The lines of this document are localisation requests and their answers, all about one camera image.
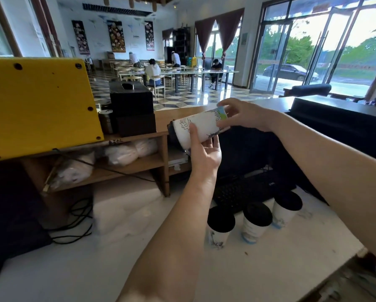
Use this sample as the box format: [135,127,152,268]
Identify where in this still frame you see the person's left hand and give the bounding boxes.
[188,123,222,183]

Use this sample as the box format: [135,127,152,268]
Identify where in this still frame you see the person's right hand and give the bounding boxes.
[217,98,280,133]

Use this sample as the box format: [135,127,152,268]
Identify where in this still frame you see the white printed cup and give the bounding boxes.
[241,202,273,245]
[167,106,231,153]
[272,191,303,229]
[207,206,236,249]

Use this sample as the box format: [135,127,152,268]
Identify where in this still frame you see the person's right forearm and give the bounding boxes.
[269,111,376,268]

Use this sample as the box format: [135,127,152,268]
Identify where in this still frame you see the person's left forearm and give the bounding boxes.
[117,176,216,302]

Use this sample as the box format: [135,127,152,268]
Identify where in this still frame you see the black monitor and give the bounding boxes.
[214,125,302,186]

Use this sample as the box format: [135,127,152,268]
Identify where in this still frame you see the white plastic bag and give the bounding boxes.
[104,142,140,167]
[49,151,96,191]
[134,138,159,158]

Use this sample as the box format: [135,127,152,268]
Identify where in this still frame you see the dark brown box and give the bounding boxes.
[115,113,157,138]

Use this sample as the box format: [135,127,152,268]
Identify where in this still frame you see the long glass dining table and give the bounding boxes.
[120,68,239,93]

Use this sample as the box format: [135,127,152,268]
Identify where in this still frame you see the wooden shelf unit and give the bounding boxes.
[20,105,214,198]

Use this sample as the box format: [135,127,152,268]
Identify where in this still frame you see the black keyboard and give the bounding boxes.
[212,168,298,215]

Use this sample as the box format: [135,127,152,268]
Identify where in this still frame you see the black tissue box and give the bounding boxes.
[109,80,154,117]

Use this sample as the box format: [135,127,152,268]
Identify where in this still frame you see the dark car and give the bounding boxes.
[262,63,320,82]

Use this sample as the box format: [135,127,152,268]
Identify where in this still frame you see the metal canister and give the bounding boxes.
[98,109,115,135]

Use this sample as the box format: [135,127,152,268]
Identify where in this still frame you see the black armchair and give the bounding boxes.
[283,83,332,98]

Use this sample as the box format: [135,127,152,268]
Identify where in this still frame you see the dark bookshelf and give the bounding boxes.
[167,27,191,65]

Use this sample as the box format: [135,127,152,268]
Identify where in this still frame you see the brown curtains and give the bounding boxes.
[194,8,245,61]

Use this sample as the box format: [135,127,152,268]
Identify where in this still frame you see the yellow machine panel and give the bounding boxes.
[0,57,105,163]

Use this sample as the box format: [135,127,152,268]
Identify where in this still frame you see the black device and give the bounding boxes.
[0,160,54,288]

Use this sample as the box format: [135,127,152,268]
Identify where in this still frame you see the dark wall poster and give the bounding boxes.
[107,20,126,53]
[144,21,155,51]
[71,20,91,56]

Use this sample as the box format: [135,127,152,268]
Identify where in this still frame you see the black cables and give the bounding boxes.
[45,197,94,245]

